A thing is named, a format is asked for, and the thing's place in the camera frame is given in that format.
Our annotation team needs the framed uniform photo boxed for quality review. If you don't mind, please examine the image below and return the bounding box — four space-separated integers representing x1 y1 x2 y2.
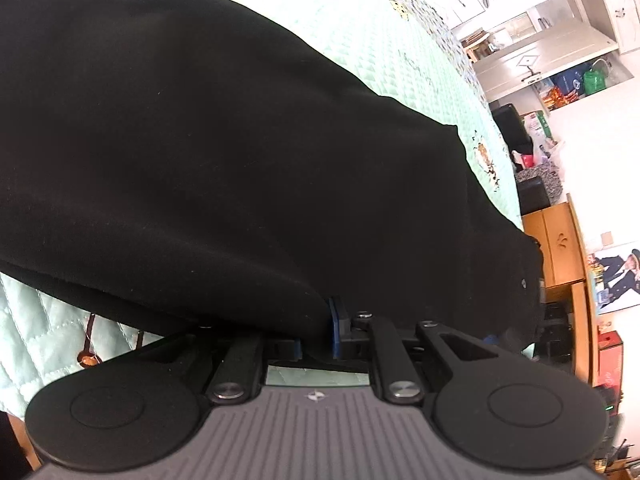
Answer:
586 241 640 317

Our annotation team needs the green bag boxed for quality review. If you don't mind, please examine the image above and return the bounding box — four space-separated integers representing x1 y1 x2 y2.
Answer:
581 56 614 97

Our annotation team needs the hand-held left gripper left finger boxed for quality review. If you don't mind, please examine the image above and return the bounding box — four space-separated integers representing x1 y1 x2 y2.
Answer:
122 330 302 405

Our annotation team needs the wooden cabinet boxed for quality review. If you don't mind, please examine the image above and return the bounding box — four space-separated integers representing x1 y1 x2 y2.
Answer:
521 201 602 387

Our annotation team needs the mint quilted bee mat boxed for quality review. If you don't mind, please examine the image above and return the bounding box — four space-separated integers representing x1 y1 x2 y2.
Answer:
0 0 525 418

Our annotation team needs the black ottoman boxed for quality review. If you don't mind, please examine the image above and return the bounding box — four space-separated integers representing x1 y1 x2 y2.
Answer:
516 174 555 217

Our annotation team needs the white drawer cabinet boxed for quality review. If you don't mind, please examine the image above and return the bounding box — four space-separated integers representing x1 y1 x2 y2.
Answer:
424 0 492 32

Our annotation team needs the blue bag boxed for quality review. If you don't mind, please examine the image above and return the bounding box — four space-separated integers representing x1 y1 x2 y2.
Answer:
549 66 587 99

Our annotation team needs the black fleece garment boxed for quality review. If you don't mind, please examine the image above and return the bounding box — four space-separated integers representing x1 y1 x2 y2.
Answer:
0 0 547 361

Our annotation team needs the red box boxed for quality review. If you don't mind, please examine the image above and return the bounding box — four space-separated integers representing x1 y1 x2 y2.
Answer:
594 329 627 392

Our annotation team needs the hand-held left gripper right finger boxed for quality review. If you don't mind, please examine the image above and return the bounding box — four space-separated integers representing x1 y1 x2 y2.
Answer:
327 297 523 404

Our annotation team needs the speckled cloth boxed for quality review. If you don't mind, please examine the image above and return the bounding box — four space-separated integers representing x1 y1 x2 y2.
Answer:
515 160 565 200

